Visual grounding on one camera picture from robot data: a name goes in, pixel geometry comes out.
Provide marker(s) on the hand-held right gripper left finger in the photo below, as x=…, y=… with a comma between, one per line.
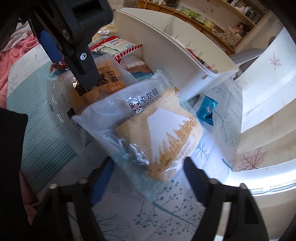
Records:
x=103, y=183

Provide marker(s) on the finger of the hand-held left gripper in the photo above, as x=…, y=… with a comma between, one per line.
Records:
x=81, y=58
x=50, y=47

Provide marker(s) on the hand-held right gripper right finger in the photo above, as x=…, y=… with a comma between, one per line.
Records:
x=193, y=176

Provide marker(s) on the orange print bread packet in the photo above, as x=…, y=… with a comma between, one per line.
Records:
x=108, y=81

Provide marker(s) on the mountain print bread packet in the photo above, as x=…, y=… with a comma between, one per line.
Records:
x=161, y=125

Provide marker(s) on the white plastic bin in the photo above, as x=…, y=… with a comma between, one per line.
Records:
x=161, y=46

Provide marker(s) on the red candy wrapper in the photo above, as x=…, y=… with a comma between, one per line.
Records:
x=57, y=66

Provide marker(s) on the red white snack packet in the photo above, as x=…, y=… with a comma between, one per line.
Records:
x=115, y=46

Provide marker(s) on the pink blanket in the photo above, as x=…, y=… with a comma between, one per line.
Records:
x=13, y=60

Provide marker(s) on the tree print tablecloth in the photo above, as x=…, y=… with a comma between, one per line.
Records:
x=217, y=143

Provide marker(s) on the blue candy wrapper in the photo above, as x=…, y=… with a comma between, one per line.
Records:
x=207, y=110

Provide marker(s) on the teal striped mat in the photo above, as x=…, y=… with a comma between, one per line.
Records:
x=34, y=120

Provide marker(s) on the green packets on desk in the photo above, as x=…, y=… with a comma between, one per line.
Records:
x=192, y=12

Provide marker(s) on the wooden desk with drawers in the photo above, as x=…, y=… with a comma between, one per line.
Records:
x=208, y=30

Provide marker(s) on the leaf print curtain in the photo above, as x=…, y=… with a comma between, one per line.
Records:
x=272, y=81

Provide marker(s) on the grey office chair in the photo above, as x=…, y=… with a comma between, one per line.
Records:
x=245, y=55

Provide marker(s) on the white printed box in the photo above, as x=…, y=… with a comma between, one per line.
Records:
x=232, y=36

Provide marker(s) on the dark haired doll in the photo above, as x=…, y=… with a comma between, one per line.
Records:
x=240, y=27

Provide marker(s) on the wooden bookshelf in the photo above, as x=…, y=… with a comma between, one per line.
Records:
x=252, y=14

